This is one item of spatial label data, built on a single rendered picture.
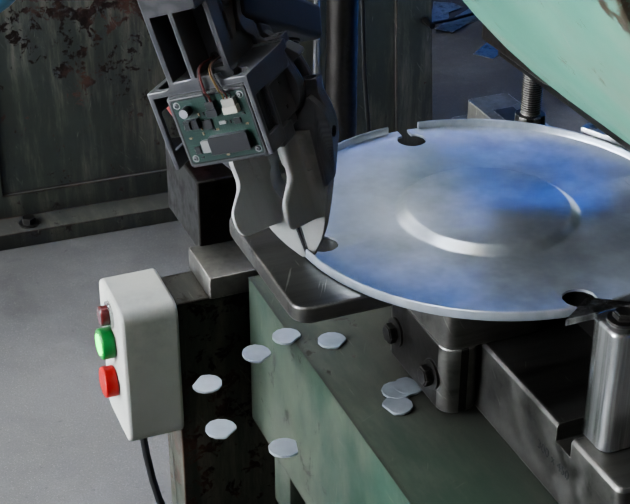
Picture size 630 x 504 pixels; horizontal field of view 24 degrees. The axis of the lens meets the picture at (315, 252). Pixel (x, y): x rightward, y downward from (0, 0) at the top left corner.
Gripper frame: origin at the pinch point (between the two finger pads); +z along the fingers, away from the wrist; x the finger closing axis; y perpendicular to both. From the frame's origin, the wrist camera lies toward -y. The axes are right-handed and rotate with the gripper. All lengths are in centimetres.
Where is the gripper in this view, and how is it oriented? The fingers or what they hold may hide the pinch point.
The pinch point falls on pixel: (308, 232)
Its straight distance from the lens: 98.4
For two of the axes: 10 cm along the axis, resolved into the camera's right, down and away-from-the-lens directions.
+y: -3.5, 4.7, -8.1
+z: 3.0, 8.8, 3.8
